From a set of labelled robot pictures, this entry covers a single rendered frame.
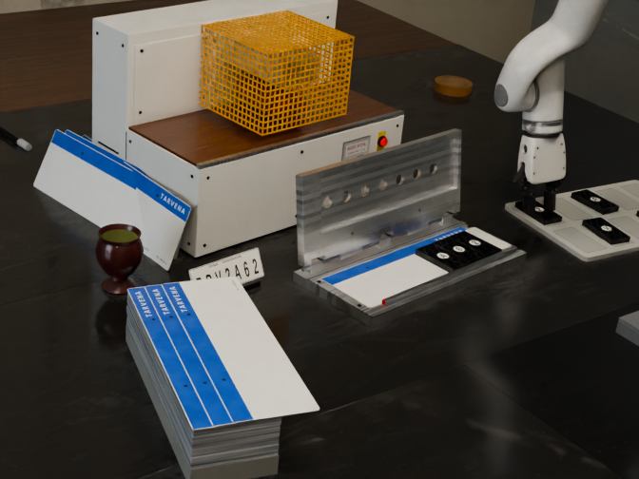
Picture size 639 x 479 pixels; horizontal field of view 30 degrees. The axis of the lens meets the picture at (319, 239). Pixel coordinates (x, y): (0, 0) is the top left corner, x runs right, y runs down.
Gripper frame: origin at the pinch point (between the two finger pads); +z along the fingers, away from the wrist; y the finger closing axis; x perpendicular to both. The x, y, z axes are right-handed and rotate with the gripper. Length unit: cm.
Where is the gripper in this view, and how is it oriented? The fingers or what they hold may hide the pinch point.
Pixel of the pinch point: (539, 202)
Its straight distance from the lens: 260.5
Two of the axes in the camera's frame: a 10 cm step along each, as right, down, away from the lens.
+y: 8.5, -1.6, 5.0
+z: 0.2, 9.6, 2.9
